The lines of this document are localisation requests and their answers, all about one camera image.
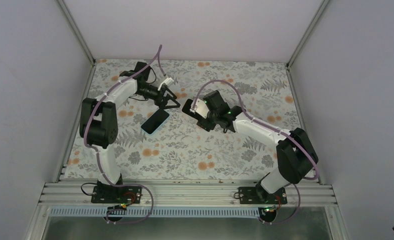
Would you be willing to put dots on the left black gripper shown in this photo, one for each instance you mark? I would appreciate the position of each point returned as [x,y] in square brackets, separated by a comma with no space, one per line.
[162,104]

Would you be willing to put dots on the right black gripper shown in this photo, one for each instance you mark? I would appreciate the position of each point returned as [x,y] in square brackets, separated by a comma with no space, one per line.
[206,125]

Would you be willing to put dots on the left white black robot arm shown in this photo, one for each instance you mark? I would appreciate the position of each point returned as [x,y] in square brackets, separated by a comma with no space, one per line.
[99,120]

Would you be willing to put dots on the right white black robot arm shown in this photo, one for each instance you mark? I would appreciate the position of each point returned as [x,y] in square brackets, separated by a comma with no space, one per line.
[295,154]

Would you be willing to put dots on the phone in light blue case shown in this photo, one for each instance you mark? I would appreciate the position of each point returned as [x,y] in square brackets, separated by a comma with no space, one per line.
[155,121]

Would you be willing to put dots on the floral patterned table mat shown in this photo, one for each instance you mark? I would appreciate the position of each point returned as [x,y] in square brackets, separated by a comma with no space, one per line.
[181,150]

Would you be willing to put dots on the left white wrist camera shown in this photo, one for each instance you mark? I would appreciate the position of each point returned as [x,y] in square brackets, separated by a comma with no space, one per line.
[167,82]

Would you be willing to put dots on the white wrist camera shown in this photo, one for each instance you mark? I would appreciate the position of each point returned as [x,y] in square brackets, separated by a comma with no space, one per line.
[167,82]
[199,108]

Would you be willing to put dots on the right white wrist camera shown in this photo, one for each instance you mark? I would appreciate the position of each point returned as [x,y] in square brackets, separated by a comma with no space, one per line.
[199,108]

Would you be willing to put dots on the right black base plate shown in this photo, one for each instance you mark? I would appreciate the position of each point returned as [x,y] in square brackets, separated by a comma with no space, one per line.
[258,196]

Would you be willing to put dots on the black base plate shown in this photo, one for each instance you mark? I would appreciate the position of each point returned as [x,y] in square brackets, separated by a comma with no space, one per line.
[107,194]
[258,196]

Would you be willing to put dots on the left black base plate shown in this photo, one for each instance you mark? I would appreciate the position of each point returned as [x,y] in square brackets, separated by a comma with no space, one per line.
[107,194]

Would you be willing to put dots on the aluminium rail frame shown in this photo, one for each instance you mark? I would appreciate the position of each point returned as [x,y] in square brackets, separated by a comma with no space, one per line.
[116,44]

